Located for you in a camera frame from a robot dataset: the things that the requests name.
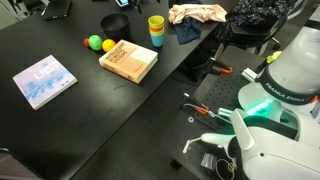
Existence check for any grey metal cable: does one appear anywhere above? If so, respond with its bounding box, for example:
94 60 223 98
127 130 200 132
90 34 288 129
183 103 232 123

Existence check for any black bowl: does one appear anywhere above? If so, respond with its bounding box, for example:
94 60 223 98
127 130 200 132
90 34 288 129
100 12 131 39

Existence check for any black office chair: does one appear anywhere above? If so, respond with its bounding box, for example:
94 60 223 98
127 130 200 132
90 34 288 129
214 14 291 56

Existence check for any orange and cream book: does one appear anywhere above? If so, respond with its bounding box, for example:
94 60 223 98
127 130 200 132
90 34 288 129
98 39 159 85

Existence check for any black perforated breadboard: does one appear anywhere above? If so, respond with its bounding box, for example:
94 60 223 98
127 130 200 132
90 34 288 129
191 69 254 129

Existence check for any pale blue UIST book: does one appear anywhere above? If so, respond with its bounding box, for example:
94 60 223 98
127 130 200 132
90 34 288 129
12 54 78 111

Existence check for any yellow green plastic piece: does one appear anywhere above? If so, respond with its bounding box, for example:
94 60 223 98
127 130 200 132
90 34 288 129
266 50 283 65

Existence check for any yellow ball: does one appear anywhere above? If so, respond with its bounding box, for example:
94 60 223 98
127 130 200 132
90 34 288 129
101 38 117 53

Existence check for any peach cloth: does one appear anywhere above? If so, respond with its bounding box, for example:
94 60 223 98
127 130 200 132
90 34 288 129
168 3 228 25

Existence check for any tan rubber band loop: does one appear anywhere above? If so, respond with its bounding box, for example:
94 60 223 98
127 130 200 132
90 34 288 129
214 157 238 180

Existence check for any blue plastic cup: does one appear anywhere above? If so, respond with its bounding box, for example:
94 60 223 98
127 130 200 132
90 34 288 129
149 32 166 48

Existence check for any black robot mounting stand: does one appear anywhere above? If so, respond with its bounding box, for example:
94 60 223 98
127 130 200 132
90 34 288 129
159 44 278 180

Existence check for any small clear plastic bag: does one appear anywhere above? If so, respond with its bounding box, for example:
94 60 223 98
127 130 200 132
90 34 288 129
200 152 216 170

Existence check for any thin white cable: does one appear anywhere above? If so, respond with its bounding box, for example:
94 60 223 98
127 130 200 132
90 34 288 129
182 138 203 155

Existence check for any silver aluminium extrusion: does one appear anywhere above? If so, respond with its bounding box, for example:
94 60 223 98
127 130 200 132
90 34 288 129
217 107 235 119
241 67 258 83

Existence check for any flat black notebook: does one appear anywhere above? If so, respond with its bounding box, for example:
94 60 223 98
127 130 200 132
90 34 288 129
41 0 73 21

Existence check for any black speckled jacket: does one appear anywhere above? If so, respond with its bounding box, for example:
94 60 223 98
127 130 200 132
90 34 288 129
216 0 292 41

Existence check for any navy blue cloth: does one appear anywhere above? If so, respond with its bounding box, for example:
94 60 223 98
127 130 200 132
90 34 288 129
174 17 203 45

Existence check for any green ball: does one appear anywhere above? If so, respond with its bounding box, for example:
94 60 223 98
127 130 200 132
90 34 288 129
88 34 104 52

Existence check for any white handheld device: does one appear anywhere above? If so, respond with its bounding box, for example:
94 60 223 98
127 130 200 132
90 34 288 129
201 132 235 148

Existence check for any black clamp with orange tip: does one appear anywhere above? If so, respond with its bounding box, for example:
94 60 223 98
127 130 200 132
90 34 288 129
196 56 234 76
181 92 212 116

